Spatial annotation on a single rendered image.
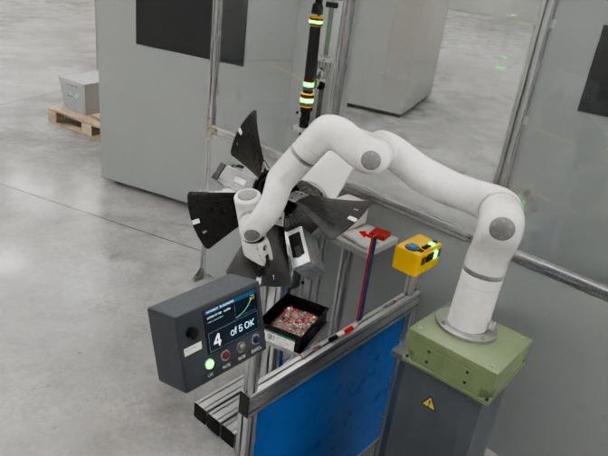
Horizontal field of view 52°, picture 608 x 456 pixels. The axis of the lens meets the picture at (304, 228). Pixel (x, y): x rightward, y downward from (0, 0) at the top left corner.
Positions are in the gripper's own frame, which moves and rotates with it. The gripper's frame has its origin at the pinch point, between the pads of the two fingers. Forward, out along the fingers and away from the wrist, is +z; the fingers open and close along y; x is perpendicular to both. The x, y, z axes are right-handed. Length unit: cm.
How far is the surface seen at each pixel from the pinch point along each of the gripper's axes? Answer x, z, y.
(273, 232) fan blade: -13.7, -4.3, 6.0
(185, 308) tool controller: 48, -42, -32
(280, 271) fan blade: -6.2, 3.5, -3.5
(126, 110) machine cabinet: -114, 73, 272
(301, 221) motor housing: -27.7, -0.8, 5.7
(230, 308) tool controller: 38, -36, -35
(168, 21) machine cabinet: -145, 8, 236
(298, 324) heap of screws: 0.8, 15.1, -16.6
